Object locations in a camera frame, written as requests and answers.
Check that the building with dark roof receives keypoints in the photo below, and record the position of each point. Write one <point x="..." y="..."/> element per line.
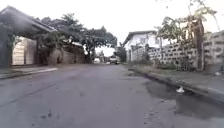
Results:
<point x="20" y="36"/>

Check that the grey asphalt road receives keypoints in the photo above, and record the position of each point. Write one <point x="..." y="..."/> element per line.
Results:
<point x="86" y="96"/>

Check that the raised concrete kerb strip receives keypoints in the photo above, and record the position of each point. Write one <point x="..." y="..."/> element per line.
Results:
<point x="186" y="80"/>

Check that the grey block wall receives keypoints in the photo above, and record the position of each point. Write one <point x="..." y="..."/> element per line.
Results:
<point x="176" y="51"/>

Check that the concrete pavement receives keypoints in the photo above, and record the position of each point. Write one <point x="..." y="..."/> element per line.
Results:
<point x="23" y="70"/>

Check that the white house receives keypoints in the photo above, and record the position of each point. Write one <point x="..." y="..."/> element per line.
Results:
<point x="140" y="41"/>

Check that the low stone wall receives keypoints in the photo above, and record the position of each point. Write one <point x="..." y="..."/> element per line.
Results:
<point x="68" y="56"/>

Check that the large dark trees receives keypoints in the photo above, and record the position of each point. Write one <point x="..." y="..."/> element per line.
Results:
<point x="88" y="36"/>

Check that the white litter piece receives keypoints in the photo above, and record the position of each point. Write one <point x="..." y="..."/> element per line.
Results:
<point x="180" y="89"/>

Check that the banana plants and tree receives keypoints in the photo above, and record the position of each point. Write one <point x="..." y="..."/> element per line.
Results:
<point x="186" y="30"/>

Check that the vehicle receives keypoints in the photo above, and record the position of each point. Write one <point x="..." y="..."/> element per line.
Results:
<point x="114" y="60"/>

